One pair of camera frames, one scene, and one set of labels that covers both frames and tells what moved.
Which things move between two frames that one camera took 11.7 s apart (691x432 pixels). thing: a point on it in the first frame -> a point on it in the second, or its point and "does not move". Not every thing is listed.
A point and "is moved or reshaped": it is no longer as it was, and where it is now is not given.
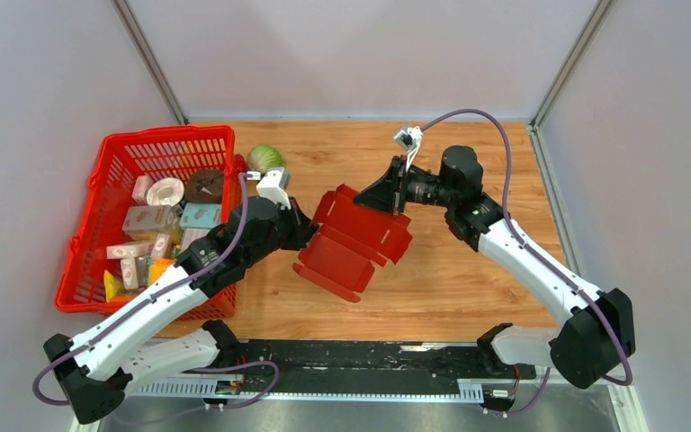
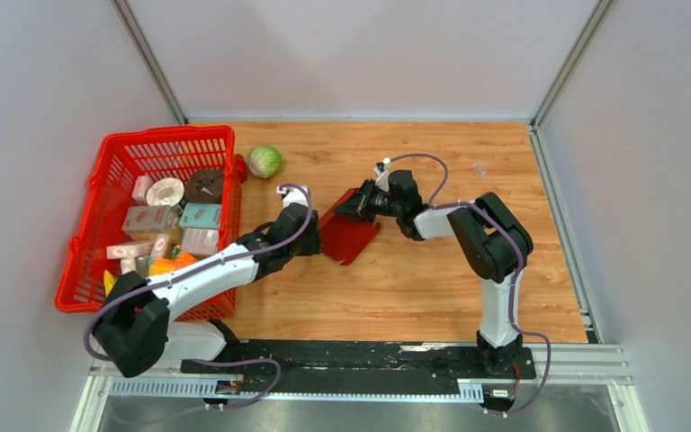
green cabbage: [262, 157] does not move
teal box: [201, 215] does not move
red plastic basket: [170, 154] does not move
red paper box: [352, 238] is moved or reshaped
